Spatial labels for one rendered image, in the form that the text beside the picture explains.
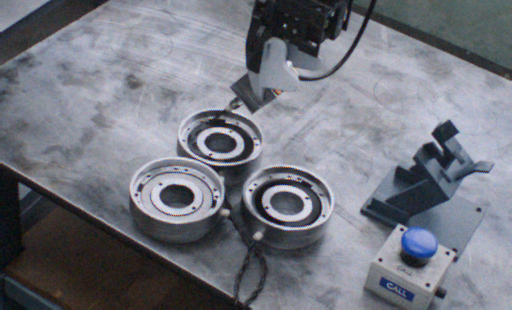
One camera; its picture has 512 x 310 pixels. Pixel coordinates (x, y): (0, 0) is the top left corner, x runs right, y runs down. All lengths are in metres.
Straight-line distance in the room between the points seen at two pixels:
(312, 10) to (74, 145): 0.37
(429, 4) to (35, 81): 1.71
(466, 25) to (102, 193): 1.81
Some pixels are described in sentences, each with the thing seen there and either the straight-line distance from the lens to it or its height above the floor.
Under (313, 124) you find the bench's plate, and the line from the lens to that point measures 1.16.
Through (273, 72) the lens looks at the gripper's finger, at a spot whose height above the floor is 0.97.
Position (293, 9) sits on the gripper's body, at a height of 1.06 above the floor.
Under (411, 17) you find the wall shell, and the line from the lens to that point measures 2.74.
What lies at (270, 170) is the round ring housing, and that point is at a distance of 1.02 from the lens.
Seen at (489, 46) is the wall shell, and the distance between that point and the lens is 2.68.
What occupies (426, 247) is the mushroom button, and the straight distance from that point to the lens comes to 0.93.
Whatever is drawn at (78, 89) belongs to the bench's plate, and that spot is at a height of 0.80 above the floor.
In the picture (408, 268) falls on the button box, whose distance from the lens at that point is 0.94.
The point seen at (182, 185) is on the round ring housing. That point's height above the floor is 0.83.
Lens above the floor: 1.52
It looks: 39 degrees down
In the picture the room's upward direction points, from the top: 11 degrees clockwise
